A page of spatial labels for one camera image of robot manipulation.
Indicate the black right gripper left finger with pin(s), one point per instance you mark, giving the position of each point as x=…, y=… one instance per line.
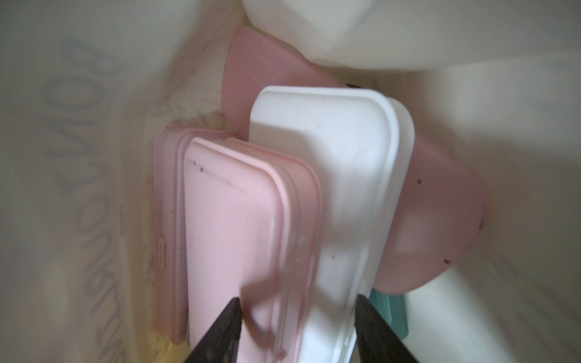
x=220, y=343

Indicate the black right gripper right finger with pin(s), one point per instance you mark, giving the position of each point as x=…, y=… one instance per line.
x=377, y=343

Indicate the pink pencil case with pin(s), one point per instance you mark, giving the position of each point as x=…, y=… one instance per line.
x=252, y=221
x=169, y=226

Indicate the floral cream canvas bag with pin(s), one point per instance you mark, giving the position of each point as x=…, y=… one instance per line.
x=87, y=85

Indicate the dark green case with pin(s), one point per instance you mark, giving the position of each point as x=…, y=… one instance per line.
x=393, y=311

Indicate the white pencil case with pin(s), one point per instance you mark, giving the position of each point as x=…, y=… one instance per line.
x=359, y=143

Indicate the rounded pink pouch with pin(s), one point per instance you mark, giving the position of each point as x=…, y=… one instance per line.
x=442, y=205

